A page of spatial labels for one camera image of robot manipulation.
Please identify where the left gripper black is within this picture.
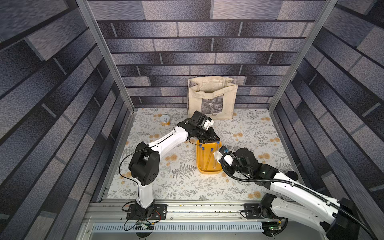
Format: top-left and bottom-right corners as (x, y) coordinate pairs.
(195, 126), (222, 143)

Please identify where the test tube blue cap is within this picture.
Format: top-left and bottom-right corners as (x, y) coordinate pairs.
(213, 141), (220, 169)
(201, 147), (206, 166)
(207, 148), (214, 167)
(198, 144), (204, 167)

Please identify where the white wipe cloth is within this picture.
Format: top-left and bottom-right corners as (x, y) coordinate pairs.
(214, 151), (223, 163)

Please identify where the yellow plastic tray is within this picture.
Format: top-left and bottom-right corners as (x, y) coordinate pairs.
(196, 141), (223, 175)

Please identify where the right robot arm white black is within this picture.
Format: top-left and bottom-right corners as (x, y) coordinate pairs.
(219, 148), (361, 240)

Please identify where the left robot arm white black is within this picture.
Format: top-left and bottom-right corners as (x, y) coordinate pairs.
(129, 111), (220, 219)

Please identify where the beige canvas tote bag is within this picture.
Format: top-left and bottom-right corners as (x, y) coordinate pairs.
(187, 76), (238, 120)

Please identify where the right controller board green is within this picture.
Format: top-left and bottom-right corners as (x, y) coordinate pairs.
(262, 222), (282, 238)

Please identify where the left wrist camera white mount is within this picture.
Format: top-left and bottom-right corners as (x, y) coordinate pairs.
(202, 117), (214, 131)

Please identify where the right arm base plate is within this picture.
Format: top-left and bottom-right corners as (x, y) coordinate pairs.
(242, 204), (282, 220)

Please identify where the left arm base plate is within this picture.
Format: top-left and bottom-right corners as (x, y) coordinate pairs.
(126, 203), (168, 221)

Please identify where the black corrugated cable conduit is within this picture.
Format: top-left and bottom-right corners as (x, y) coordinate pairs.
(220, 151), (377, 240)

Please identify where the left controller board with wires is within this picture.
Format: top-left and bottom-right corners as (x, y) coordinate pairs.
(123, 211), (162, 238)

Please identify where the aluminium mounting rail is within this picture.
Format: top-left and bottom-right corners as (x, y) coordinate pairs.
(76, 200), (338, 240)

